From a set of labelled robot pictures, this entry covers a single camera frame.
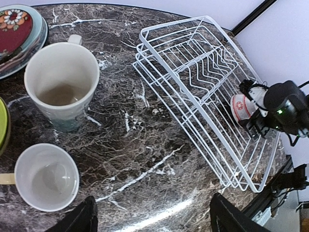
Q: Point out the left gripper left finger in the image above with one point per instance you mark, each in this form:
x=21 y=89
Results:
x=83 y=218

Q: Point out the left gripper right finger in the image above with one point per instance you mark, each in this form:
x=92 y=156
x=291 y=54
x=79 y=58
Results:
x=225 y=217

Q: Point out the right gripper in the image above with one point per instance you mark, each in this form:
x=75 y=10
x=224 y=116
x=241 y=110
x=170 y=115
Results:
x=259 y=126

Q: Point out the yellow mug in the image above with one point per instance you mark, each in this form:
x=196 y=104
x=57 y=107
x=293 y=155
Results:
x=46 y=177

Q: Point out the lime green bowl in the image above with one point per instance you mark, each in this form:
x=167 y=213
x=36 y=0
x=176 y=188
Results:
x=5 y=126

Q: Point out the teal patterned mug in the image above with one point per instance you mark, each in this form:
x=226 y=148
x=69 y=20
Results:
x=61 y=79

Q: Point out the dark red floral bowl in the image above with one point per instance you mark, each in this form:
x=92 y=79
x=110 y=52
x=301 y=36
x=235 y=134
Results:
x=15 y=27

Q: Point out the light teal plate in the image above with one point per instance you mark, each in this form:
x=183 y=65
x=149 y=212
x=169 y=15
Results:
x=35 y=33

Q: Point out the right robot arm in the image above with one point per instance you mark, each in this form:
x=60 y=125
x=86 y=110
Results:
x=283 y=107

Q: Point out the pink and white cup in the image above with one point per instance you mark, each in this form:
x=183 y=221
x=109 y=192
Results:
x=241 y=107

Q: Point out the black front rail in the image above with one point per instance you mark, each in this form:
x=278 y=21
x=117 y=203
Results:
x=272 y=190

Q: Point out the white slotted cable duct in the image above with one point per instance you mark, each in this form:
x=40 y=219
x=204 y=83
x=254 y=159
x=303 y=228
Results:
x=262 y=217

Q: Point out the white wire dish rack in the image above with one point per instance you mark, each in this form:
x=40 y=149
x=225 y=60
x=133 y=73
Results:
x=195 y=69

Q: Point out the right black frame post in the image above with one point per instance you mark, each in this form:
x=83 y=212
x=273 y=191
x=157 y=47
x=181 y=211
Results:
x=252 y=16

